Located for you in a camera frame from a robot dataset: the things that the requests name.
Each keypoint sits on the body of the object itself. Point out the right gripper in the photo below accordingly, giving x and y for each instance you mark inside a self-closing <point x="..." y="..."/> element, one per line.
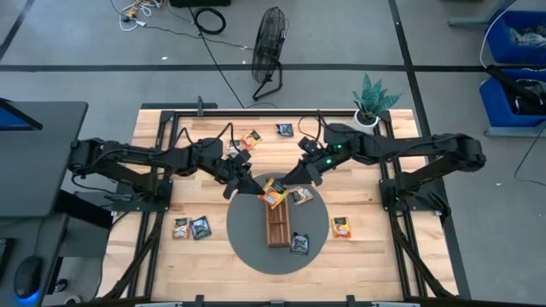
<point x="319" y="163"/>

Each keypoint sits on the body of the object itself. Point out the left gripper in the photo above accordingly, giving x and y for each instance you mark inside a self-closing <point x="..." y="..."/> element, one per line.
<point x="232" y="170"/>

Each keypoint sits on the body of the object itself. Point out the brown tea packet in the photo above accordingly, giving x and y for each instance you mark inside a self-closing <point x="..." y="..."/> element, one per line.
<point x="302" y="195"/>

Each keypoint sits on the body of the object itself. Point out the orange mango tea packet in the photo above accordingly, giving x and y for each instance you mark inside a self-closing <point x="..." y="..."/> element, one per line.
<point x="273" y="195"/>
<point x="251" y="140"/>
<point x="341" y="227"/>

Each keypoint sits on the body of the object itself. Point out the tan tea packet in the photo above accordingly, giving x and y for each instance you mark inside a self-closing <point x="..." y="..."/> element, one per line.
<point x="232" y="147"/>
<point x="181" y="228"/>

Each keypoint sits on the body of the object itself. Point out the dark blueberry tea packet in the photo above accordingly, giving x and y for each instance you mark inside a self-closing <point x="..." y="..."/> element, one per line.
<point x="285" y="129"/>
<point x="200" y="228"/>

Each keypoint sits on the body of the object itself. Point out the wooden tea organizer box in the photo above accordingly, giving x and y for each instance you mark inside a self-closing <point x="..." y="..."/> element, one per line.
<point x="278" y="226"/>

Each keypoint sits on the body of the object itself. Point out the grey green tea packet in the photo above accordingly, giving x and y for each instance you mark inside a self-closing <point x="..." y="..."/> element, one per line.
<point x="300" y="245"/>

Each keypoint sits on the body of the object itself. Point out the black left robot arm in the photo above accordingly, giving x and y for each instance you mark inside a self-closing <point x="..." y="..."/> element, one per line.
<point x="128" y="153"/>

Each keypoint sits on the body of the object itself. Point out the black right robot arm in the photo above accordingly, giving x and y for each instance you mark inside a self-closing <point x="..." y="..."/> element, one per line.
<point x="426" y="147"/>

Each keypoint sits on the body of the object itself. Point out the round grey woven mat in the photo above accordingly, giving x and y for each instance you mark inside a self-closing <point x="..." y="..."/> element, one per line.
<point x="251" y="239"/>

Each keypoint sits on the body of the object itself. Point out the snake plant in white pot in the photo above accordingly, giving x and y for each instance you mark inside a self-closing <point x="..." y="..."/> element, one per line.
<point x="369" y="100"/>

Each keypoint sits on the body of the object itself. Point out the black floor fan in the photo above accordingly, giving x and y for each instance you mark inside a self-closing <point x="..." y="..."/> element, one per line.
<point x="273" y="81"/>

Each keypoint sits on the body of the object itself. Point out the black box on floor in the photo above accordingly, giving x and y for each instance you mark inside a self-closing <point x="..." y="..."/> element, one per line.
<point x="200" y="3"/>

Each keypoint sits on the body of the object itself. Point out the blue storage bin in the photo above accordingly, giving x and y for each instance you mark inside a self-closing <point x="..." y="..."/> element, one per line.
<point x="495" y="106"/>
<point x="497" y="42"/>

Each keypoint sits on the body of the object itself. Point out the black desk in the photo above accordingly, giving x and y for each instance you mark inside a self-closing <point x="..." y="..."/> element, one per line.
<point x="42" y="170"/>

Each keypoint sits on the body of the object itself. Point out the dark side desk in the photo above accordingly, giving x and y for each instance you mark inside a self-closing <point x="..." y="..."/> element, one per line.
<point x="47" y="239"/>

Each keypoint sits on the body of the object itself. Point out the black bar across bins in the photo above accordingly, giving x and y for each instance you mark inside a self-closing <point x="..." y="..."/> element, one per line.
<point x="507" y="83"/>

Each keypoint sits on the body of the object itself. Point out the grey table base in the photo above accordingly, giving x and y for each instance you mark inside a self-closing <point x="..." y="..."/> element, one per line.
<point x="469" y="21"/>

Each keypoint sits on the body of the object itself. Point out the black computer mouse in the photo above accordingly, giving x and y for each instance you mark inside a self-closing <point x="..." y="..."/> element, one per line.
<point x="27" y="275"/>

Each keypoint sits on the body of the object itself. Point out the monitor with blue screen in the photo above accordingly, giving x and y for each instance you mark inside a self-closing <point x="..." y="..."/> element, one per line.
<point x="13" y="121"/>

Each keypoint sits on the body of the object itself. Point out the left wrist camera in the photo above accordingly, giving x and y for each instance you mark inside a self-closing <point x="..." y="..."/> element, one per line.
<point x="243" y="158"/>

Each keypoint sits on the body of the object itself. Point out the black aluminium table frame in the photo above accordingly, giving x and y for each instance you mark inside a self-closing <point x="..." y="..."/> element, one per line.
<point x="256" y="113"/>

